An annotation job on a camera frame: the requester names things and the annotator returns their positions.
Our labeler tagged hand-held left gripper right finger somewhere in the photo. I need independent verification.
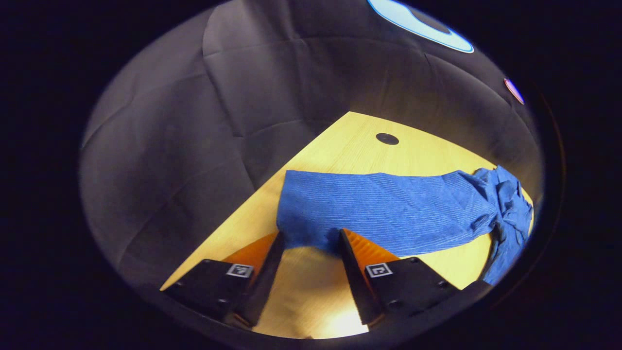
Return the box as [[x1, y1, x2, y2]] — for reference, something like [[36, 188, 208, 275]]
[[339, 227, 460, 325]]

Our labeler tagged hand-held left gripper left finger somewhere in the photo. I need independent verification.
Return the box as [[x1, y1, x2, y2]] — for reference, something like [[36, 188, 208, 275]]
[[160, 231, 286, 327]]

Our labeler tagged blue button shirt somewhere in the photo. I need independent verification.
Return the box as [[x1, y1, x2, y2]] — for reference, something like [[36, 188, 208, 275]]
[[276, 165, 534, 286]]

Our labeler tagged black backdrop cloth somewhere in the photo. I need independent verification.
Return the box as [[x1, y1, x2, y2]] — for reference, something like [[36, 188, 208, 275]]
[[80, 0, 545, 292]]

